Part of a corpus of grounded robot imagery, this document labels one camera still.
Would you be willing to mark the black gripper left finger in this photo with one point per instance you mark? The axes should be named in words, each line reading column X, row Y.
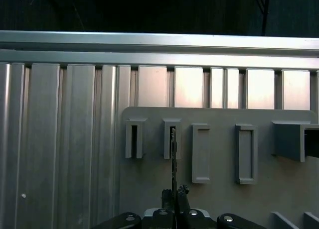
column 119, row 221

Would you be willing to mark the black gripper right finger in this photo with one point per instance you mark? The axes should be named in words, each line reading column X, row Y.
column 239, row 221

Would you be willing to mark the blue RAM stick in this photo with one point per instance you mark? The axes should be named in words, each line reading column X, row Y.
column 174, row 164

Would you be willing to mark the grey parts rack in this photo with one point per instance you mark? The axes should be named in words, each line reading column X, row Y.
column 154, row 184

